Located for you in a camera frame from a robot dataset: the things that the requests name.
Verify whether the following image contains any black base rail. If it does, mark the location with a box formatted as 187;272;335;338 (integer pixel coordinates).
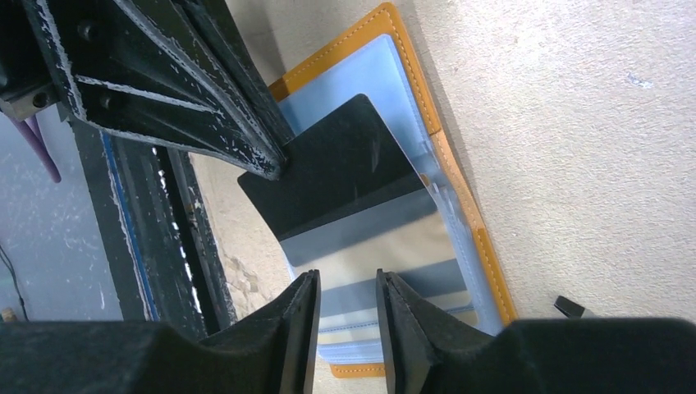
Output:
68;118;237;339

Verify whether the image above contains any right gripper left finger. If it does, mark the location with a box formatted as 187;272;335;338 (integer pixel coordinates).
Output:
1;270;320;393

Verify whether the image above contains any yellow black screwdriver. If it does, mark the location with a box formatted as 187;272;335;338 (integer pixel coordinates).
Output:
553;295;596;318

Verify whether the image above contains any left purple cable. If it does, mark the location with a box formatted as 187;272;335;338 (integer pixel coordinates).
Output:
11;114;62;185

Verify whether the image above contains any mustard yellow card holder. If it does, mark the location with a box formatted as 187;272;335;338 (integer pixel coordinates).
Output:
270;2;516;378

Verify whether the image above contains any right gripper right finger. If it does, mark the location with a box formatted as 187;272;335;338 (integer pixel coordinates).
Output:
376;271;695;393

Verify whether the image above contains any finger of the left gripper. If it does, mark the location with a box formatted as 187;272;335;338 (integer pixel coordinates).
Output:
23;1;288;181
177;1;295;147

